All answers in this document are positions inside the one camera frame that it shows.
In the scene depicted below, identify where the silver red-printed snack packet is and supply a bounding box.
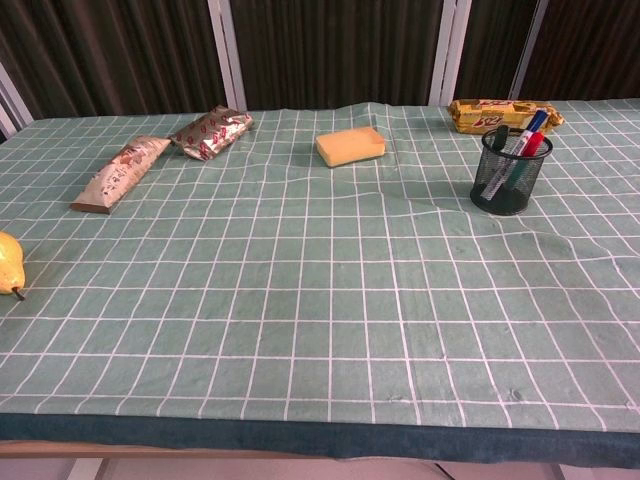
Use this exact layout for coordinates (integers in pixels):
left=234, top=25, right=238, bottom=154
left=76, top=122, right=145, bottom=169
left=168, top=104, right=255, bottom=162

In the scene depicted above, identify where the green grid tablecloth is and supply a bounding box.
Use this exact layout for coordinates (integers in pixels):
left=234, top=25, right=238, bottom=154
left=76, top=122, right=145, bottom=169
left=0, top=97, right=640, bottom=470

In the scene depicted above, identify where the yellow pear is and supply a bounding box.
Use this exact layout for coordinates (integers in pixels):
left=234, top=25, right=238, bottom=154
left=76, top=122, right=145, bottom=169
left=0, top=230, right=27, bottom=302

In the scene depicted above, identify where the gold snack packet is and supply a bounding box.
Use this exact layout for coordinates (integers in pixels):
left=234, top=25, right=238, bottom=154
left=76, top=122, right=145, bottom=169
left=446, top=98, right=566, bottom=136

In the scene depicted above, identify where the white screen frame post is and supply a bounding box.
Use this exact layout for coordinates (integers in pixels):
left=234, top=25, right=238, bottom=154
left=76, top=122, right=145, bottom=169
left=428, top=0, right=474, bottom=107
left=0, top=62, right=35, bottom=139
left=508, top=0, right=550, bottom=101
left=207, top=0, right=249, bottom=112

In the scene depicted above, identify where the dark pleated screen panel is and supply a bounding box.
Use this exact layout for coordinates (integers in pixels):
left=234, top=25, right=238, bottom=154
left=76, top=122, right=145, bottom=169
left=228, top=0, right=445, bottom=111
left=452, top=0, right=540, bottom=101
left=517, top=0, right=640, bottom=102
left=0, top=0, right=229, bottom=144

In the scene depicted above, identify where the yellow sponge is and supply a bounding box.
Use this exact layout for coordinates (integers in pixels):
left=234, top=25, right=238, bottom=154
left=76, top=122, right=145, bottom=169
left=314, top=126, right=388, bottom=169

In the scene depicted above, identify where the white marker with blue cap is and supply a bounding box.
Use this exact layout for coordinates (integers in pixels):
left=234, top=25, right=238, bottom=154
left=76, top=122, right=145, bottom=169
left=514, top=109, right=549, bottom=156

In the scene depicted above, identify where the beige snack packet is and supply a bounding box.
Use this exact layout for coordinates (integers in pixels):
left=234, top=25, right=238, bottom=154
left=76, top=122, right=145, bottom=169
left=69, top=134, right=173, bottom=216

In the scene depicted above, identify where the black mesh pen holder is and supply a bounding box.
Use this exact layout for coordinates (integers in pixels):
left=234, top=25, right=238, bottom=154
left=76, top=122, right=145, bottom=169
left=469, top=127, right=555, bottom=216

